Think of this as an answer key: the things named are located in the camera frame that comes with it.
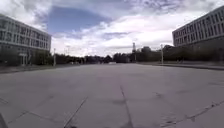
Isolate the row of trees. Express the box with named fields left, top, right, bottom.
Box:
left=33, top=45, right=224, bottom=65

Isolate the tall tower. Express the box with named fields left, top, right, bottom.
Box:
left=132, top=41, right=137, bottom=63

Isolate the grey paved plaza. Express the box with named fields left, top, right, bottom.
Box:
left=0, top=63, right=224, bottom=128

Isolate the pale pole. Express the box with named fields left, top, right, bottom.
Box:
left=160, top=43, right=165, bottom=65
left=53, top=47, right=57, bottom=67

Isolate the grass strip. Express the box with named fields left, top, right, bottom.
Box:
left=0, top=64, right=81, bottom=75

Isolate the pale office building with windows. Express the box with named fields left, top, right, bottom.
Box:
left=0, top=13, right=53, bottom=66

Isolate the grey office building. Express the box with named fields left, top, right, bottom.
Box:
left=171, top=5, right=224, bottom=62

